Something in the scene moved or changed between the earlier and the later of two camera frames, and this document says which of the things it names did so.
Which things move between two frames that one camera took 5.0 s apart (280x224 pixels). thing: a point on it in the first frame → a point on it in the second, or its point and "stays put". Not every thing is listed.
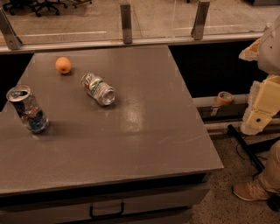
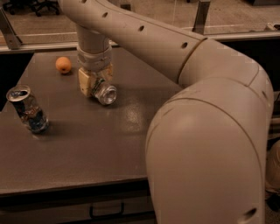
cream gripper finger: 252,52 → 108,72
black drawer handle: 107,215 stays put
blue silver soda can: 28,110 stays put
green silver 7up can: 98,89 stays put
